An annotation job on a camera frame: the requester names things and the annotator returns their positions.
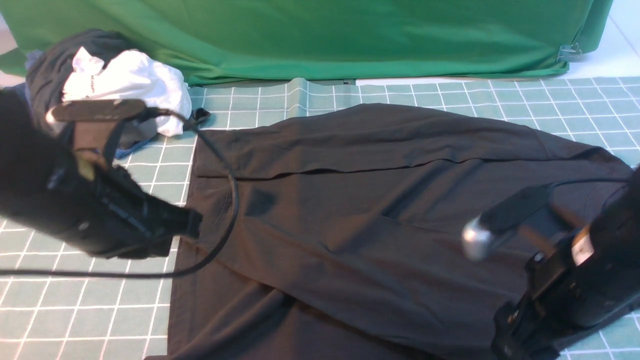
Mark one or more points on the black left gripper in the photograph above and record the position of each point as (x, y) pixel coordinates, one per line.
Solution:
(106, 214)

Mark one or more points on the white crumpled shirt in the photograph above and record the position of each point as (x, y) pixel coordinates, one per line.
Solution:
(130, 75)

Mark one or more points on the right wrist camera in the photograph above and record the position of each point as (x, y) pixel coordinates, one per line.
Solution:
(485, 233)

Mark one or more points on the dark gray crumpled garment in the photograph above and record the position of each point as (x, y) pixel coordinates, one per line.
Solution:
(50, 72)

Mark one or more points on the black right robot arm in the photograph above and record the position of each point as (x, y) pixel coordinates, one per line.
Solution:
(553, 222)

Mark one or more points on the dark gray long-sleeved shirt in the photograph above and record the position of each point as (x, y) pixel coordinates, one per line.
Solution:
(347, 240)

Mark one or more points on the metal binder clip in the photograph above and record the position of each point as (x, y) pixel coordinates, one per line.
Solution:
(569, 53)

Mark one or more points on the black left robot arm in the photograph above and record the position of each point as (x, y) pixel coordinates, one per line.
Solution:
(28, 155)

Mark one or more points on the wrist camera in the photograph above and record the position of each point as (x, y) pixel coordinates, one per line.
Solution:
(485, 233)
(94, 129)

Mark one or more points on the green backdrop cloth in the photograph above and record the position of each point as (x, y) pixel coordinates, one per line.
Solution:
(221, 41)

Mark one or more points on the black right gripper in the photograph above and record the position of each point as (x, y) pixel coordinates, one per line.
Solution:
(587, 282)

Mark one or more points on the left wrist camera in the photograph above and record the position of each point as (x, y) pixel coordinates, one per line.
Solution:
(94, 129)

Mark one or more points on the green checkered tablecloth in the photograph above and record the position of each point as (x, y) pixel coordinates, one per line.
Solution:
(106, 319)

